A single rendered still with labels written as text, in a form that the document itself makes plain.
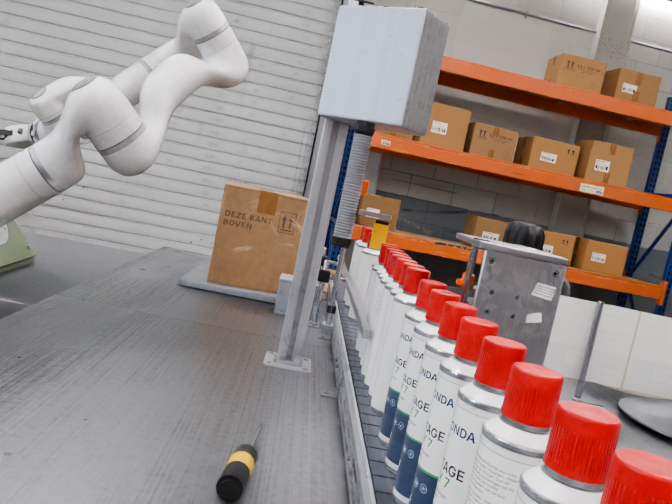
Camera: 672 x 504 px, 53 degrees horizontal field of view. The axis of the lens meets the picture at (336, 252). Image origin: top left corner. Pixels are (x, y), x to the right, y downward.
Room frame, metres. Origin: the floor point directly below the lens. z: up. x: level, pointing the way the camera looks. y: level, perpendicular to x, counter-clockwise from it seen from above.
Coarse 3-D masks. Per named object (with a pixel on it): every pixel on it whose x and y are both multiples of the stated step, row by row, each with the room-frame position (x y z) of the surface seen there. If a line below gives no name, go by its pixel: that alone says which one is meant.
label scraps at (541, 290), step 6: (540, 288) 0.80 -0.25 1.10; (546, 288) 0.80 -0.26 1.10; (552, 288) 0.80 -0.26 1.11; (534, 294) 0.80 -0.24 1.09; (540, 294) 0.80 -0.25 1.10; (546, 294) 0.80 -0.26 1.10; (552, 294) 0.80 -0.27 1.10; (528, 318) 0.80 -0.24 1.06; (534, 318) 0.80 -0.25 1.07; (540, 318) 0.80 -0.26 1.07
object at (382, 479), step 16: (352, 336) 1.35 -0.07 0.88; (352, 352) 1.21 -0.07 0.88; (352, 368) 1.10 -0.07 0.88; (368, 400) 0.94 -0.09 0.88; (368, 416) 0.88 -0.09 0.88; (368, 432) 0.82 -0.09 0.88; (368, 448) 0.76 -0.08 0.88; (384, 448) 0.77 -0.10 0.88; (384, 480) 0.68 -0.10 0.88; (384, 496) 0.65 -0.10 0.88
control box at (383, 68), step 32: (352, 32) 1.15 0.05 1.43; (384, 32) 1.12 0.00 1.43; (416, 32) 1.09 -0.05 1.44; (352, 64) 1.15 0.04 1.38; (384, 64) 1.12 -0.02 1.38; (416, 64) 1.09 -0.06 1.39; (352, 96) 1.14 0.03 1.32; (384, 96) 1.11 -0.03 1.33; (416, 96) 1.11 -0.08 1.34; (384, 128) 1.16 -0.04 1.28; (416, 128) 1.13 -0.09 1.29
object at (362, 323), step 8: (344, 264) 1.87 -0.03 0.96; (344, 272) 1.69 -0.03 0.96; (352, 288) 1.45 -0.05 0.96; (352, 296) 1.34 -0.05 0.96; (352, 304) 1.30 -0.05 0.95; (360, 312) 1.18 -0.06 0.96; (360, 320) 1.11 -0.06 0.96; (360, 328) 1.08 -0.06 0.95; (368, 328) 1.05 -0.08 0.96; (368, 336) 1.04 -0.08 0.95
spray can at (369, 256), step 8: (368, 240) 1.52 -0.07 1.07; (368, 248) 1.52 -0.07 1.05; (368, 256) 1.50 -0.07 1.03; (376, 256) 1.50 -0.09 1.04; (360, 264) 1.52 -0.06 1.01; (368, 264) 1.50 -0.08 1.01; (360, 272) 1.51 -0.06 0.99; (368, 272) 1.50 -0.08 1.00; (360, 280) 1.51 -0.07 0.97; (368, 280) 1.50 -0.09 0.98; (360, 288) 1.51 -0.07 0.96; (360, 296) 1.50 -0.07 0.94; (360, 304) 1.50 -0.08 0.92; (352, 312) 1.51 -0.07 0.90; (352, 320) 1.51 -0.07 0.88
